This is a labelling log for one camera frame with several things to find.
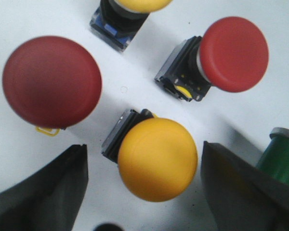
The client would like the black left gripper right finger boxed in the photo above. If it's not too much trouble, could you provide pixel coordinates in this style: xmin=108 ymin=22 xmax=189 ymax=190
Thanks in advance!
xmin=200 ymin=141 xmax=289 ymax=231

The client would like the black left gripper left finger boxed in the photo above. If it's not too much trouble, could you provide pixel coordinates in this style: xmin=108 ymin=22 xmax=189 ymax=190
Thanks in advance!
xmin=0 ymin=144 xmax=89 ymax=231

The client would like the yellow push button switch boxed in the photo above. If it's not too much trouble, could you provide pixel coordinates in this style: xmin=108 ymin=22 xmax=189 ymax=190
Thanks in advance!
xmin=90 ymin=0 xmax=171 ymax=52
xmin=102 ymin=109 xmax=198 ymax=202

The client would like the green conveyor belt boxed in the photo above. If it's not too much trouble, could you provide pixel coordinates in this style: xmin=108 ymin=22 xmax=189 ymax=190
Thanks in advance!
xmin=256 ymin=127 xmax=289 ymax=186

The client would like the black object at edge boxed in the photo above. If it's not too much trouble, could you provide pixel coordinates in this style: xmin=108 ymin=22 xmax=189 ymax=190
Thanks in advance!
xmin=93 ymin=223 xmax=124 ymax=231

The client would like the red push button switch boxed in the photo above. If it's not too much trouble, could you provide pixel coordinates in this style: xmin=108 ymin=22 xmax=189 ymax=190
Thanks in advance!
xmin=155 ymin=16 xmax=269 ymax=102
xmin=2 ymin=36 xmax=102 ymax=132

